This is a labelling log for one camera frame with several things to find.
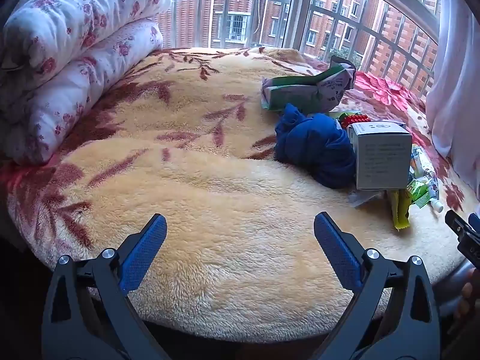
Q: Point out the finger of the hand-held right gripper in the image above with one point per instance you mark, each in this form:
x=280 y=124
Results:
x=474 y=222
x=454 y=223

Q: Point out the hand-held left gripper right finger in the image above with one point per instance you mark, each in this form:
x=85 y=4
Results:
x=337 y=251

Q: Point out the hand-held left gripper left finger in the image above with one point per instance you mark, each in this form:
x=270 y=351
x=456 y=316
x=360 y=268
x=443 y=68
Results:
x=144 y=255

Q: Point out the person's right hand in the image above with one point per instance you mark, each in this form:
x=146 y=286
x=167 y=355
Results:
x=469 y=293

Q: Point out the green snack wrapper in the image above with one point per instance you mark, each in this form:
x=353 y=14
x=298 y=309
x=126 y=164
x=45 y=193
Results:
x=417 y=192

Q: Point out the yellow snack wrapper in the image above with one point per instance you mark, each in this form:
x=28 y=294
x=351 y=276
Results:
x=399 y=210

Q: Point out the green white tube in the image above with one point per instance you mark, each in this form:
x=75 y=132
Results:
x=423 y=165

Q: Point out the beige red leaf fleece blanket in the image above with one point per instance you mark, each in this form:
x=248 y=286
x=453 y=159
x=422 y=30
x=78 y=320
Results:
x=187 y=195

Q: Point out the white cardboard box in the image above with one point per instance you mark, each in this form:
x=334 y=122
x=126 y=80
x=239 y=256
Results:
x=378 y=161

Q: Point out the blue crumpled cloth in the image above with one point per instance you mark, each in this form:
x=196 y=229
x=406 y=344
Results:
x=318 y=146

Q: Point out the red green ridged packet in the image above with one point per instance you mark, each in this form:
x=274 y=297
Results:
x=354 y=121

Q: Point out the white curtain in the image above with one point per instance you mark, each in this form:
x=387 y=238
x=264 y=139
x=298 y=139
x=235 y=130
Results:
x=453 y=82

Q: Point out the green white plastic packet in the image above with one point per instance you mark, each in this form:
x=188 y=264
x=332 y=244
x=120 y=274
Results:
x=300 y=92

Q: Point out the floral folded quilt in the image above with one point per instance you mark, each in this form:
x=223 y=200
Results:
x=75 y=26

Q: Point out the red brick building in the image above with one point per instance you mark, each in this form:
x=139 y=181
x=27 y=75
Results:
x=187 y=18

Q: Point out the grey window frame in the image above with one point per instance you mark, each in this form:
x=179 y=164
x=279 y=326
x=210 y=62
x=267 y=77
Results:
x=300 y=7

